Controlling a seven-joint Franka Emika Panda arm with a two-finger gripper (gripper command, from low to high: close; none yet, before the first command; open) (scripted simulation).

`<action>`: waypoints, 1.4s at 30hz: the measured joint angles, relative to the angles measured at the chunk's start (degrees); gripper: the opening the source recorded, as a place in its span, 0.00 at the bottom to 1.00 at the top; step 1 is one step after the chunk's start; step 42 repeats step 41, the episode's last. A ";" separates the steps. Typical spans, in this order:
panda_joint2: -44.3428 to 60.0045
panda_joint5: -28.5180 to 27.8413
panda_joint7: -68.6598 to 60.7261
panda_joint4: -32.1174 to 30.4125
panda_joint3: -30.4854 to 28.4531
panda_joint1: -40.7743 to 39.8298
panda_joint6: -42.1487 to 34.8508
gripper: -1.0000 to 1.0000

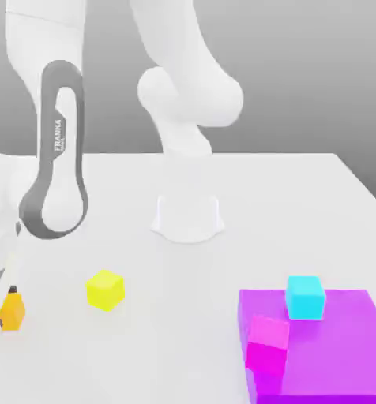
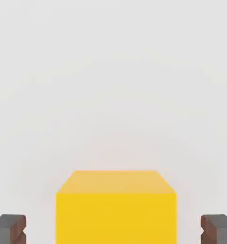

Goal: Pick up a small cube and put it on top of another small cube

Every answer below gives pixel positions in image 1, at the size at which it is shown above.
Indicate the small orange cube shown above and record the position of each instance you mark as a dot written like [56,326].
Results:
[11,312]

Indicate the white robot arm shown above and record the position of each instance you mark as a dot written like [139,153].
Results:
[188,104]

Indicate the small yellow cube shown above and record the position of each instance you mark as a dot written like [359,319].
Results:
[105,292]

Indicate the small magenta cube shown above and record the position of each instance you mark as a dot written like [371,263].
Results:
[267,344]

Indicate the small cyan cube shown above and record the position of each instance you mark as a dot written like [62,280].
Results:
[305,300]

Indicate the large purple box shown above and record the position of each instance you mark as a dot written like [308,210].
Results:
[336,356]

